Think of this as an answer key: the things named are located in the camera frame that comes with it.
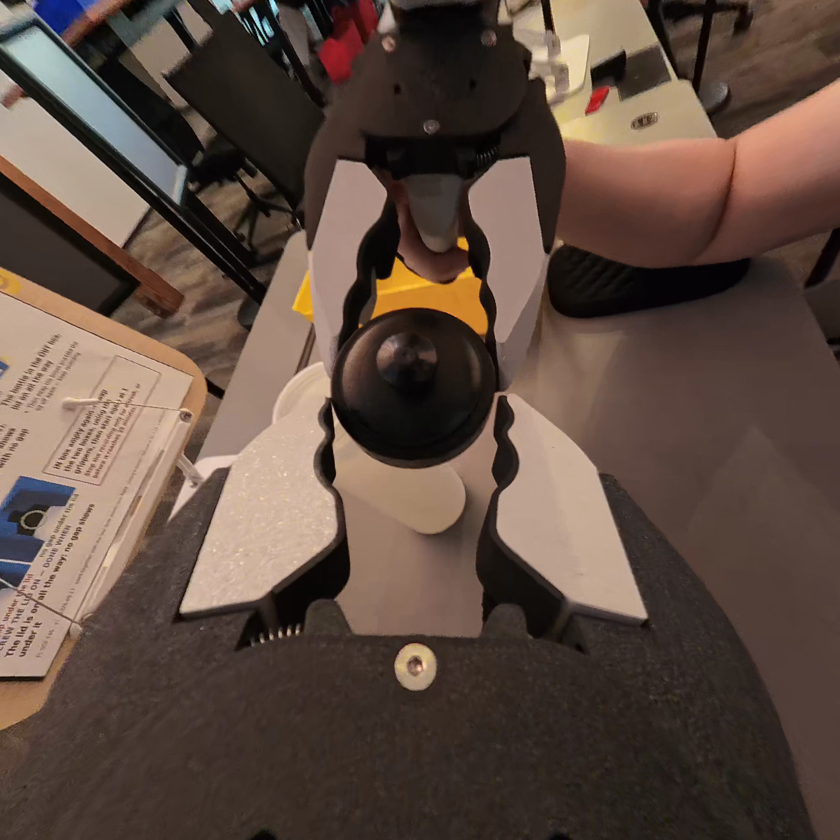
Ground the wooden display board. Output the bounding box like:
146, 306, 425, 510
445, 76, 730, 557
0, 266, 209, 731

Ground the person's right forearm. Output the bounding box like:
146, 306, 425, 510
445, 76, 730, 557
556, 77, 840, 266

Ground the black flat mat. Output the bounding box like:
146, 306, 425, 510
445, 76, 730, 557
591, 45, 673, 101

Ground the white plastic bottle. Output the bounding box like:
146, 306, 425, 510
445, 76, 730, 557
331, 430, 468, 536

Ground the white board panel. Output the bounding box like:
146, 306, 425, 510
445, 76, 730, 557
0, 13, 191, 211

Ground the black framed panel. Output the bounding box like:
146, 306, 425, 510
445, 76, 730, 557
0, 172, 142, 317

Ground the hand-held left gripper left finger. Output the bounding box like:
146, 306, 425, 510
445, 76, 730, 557
178, 399, 350, 637

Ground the black metal frame leg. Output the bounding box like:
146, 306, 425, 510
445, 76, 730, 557
0, 46, 266, 303

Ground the grey side table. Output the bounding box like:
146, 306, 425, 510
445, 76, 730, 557
512, 0, 718, 142

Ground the printed instruction sheet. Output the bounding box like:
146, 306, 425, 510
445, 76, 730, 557
0, 289, 196, 680

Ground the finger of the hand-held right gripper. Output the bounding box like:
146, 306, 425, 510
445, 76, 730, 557
307, 156, 403, 395
459, 154, 551, 389

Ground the person's right hand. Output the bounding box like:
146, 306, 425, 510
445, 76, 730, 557
392, 190, 472, 284

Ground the black office chair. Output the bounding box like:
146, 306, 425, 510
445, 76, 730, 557
163, 26, 326, 217

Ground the yellow plastic bin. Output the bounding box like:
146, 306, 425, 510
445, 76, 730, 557
292, 252, 490, 339

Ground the black pole stand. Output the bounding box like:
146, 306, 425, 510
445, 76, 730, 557
692, 0, 731, 114

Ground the wooden easel post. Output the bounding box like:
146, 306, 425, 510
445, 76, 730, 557
0, 154, 186, 319

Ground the black bottle lid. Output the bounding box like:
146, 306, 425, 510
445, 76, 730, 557
330, 308, 498, 468

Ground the small white device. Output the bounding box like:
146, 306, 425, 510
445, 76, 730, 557
525, 33, 592, 96

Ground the white-tipped wire clip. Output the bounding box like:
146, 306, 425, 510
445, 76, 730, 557
0, 571, 86, 639
62, 394, 194, 422

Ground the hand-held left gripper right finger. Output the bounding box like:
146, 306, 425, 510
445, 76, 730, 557
476, 394, 651, 637

